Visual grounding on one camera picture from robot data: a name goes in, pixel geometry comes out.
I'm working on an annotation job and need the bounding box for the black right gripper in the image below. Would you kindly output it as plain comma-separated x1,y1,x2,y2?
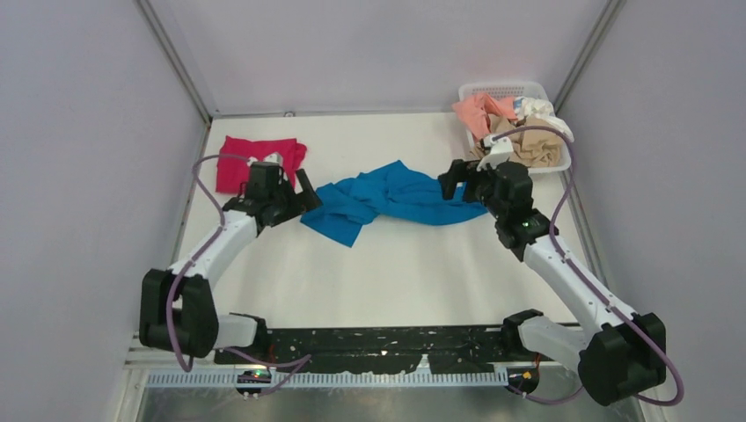
437,160,506,222

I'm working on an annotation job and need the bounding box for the blue t shirt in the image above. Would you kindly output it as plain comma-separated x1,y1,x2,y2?
300,161,486,247

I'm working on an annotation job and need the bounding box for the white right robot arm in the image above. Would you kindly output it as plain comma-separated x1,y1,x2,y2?
437,159,668,406

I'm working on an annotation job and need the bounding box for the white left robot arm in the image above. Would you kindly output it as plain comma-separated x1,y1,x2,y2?
139,163,322,364

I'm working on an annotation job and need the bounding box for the red folded t shirt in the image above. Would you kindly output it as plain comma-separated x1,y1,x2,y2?
216,135,308,195

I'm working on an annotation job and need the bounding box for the salmon pink t shirt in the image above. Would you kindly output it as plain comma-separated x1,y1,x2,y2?
451,92,518,141

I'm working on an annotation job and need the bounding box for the beige t shirt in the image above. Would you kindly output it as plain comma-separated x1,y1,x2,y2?
464,114,571,168

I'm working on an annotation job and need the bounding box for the white t shirt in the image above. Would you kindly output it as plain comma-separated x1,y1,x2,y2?
513,96,574,142

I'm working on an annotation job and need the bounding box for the white plastic laundry basket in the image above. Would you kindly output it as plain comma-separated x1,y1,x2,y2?
457,81,572,175

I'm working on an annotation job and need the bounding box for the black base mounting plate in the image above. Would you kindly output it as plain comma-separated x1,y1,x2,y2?
237,324,536,375

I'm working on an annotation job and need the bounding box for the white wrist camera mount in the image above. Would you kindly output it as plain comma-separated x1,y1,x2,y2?
477,134,514,171

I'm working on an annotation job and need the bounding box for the white slotted cable duct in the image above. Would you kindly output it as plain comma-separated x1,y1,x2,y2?
145,367,508,389

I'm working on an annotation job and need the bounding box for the aluminium frame post left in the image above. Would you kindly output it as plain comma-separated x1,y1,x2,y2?
135,0,212,126

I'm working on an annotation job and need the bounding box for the aluminium frame rail right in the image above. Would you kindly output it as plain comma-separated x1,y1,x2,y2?
554,0,627,113

